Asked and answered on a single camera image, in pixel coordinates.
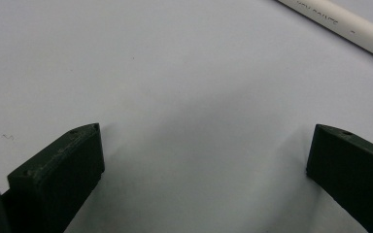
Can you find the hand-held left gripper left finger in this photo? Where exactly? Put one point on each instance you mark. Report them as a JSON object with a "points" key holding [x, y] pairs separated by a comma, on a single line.
{"points": [[58, 174]]}

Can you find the white marker pen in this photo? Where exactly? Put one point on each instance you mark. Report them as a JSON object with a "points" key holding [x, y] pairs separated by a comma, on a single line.
{"points": [[353, 26]]}

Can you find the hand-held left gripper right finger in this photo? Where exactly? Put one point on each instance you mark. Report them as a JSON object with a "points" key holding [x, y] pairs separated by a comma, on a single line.
{"points": [[353, 171]]}

